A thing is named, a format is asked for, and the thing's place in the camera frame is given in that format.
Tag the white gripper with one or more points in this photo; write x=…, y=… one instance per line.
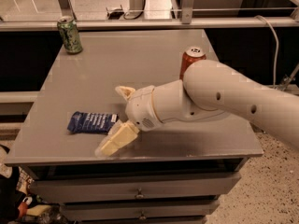
x=140, y=107

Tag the blue rxbar blueberry wrapper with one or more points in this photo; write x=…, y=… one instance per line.
x=82, y=122

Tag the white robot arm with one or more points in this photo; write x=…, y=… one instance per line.
x=207, y=90

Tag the red Coca-Cola can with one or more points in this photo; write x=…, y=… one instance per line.
x=191, y=55

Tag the green soda can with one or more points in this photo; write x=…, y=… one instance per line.
x=68, y=31

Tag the grey drawer cabinet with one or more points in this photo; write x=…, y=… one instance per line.
x=175, y=171

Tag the upper grey drawer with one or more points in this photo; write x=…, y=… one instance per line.
x=125, y=188

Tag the grey drawer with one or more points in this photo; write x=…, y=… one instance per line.
x=125, y=188
x=118, y=211

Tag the upper metal drawer knob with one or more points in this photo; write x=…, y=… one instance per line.
x=139, y=195

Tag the metal drawer knob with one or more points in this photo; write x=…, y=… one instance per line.
x=139, y=195
x=142, y=216

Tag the lower grey drawer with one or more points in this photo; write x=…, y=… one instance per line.
x=118, y=211

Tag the lower metal drawer knob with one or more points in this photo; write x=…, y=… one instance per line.
x=142, y=216

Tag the clutter pile on floor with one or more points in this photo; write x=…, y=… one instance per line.
x=16, y=204

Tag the horizontal metal rail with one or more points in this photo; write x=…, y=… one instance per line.
x=115, y=25

